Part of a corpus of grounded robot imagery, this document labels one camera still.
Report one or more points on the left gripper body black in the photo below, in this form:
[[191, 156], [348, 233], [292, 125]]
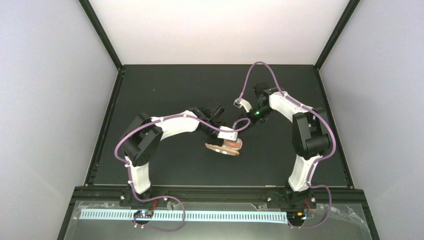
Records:
[[217, 143]]

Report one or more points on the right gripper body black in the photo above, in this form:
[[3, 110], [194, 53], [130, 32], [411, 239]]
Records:
[[251, 115]]

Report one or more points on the brown plaid glasses case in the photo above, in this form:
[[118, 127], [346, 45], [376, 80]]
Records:
[[222, 149]]

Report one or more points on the pink transparent sunglasses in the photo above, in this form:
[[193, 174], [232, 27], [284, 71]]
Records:
[[233, 145]]

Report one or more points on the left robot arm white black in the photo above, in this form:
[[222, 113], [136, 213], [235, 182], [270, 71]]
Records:
[[141, 140]]

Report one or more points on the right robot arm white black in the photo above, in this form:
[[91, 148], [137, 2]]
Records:
[[311, 139]]

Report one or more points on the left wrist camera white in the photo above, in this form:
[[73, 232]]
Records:
[[227, 133]]

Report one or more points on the white slotted cable duct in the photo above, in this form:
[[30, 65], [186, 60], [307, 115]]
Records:
[[188, 215]]

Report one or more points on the black aluminium frame rail front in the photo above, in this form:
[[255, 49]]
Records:
[[220, 194]]

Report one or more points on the right rear frame post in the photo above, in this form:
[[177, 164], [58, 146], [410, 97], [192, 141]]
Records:
[[334, 36]]

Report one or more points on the frame post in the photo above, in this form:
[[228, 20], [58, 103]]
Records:
[[334, 36], [101, 33]]

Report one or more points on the left rear frame post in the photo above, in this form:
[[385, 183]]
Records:
[[101, 33]]

